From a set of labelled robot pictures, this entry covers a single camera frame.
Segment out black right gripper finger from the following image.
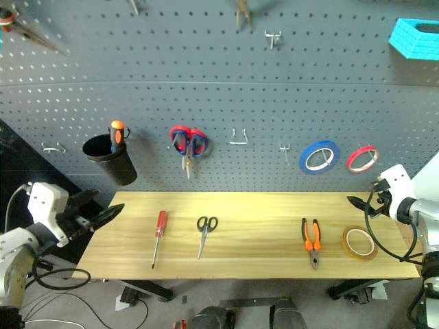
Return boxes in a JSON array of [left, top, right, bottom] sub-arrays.
[[346, 195, 371, 213]]

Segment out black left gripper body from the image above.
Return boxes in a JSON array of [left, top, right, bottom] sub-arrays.
[[56, 196, 96, 241]]

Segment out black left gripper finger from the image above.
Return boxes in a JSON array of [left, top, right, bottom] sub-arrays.
[[89, 202, 126, 233], [68, 188, 101, 216]]

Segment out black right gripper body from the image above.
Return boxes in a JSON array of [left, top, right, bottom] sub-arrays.
[[368, 190, 394, 221]]

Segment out black cup holder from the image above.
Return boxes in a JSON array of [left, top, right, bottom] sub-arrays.
[[82, 134, 139, 187]]

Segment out red tape roll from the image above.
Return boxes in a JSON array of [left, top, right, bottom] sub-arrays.
[[346, 145, 380, 175]]

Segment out amber tape roll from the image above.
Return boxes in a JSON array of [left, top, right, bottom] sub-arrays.
[[341, 225, 379, 262]]

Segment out flat metal loop hook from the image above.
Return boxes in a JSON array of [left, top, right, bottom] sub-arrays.
[[41, 141, 67, 154]]

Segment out blue tape roll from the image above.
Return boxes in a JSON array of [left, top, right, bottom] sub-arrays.
[[298, 139, 342, 176]]

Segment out black side panel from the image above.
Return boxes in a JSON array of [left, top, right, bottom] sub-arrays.
[[0, 117, 115, 265]]

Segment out black table leg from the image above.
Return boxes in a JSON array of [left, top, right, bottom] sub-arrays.
[[327, 279, 391, 302], [119, 279, 174, 303]]

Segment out small metal double hook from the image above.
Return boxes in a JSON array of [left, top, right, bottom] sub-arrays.
[[278, 143, 293, 166]]

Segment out white paper scrap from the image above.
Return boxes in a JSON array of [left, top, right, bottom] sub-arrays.
[[114, 293, 130, 313]]

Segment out dark rounded shape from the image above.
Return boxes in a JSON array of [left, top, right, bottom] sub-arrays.
[[189, 306, 237, 329], [270, 299, 309, 329]]

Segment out cyan plastic basket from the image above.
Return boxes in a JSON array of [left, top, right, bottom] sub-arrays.
[[388, 17, 439, 62]]

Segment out grey perforated pegboard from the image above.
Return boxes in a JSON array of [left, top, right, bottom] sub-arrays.
[[0, 0, 439, 193]]

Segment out silver metal peg hook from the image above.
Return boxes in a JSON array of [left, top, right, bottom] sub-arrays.
[[263, 29, 284, 50]]

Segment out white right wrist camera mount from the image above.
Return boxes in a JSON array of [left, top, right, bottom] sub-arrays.
[[378, 164, 418, 221]]

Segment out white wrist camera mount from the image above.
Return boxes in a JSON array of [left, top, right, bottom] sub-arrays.
[[378, 164, 418, 221], [27, 182, 71, 248]]

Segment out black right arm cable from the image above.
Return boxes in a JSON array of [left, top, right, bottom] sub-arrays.
[[364, 191, 427, 265]]

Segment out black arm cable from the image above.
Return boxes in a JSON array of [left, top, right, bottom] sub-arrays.
[[364, 191, 427, 265], [32, 252, 92, 291]]

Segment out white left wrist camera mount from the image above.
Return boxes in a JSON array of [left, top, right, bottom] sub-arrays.
[[27, 182, 71, 248]]

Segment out red handled screwdriver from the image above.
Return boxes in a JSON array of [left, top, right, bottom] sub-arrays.
[[150, 210, 169, 270]]

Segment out orange black handled pliers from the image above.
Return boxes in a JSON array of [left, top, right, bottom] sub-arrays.
[[300, 217, 323, 271]]

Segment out white left wrist cable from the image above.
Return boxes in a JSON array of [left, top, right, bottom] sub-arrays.
[[4, 183, 34, 234]]

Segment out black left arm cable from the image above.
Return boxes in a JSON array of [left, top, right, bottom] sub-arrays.
[[32, 252, 92, 291]]

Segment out orange black handled screwdriver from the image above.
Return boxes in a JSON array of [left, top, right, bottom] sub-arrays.
[[108, 119, 126, 154]]

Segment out thin floor cable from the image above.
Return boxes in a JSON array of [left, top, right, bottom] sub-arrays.
[[19, 290, 150, 329]]

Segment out black handled scissors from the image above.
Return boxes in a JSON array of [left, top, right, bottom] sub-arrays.
[[195, 215, 220, 260]]

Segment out red blue handled scissors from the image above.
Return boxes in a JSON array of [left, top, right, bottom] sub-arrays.
[[169, 125, 209, 181]]

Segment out wide metal wire hook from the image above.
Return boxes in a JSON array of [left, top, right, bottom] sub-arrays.
[[228, 127, 250, 146]]

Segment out red handled long-nose pliers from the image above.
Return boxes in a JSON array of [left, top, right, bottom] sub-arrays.
[[0, 5, 67, 56]]

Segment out olive handled pliers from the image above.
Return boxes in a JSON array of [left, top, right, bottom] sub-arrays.
[[234, 0, 255, 30]]

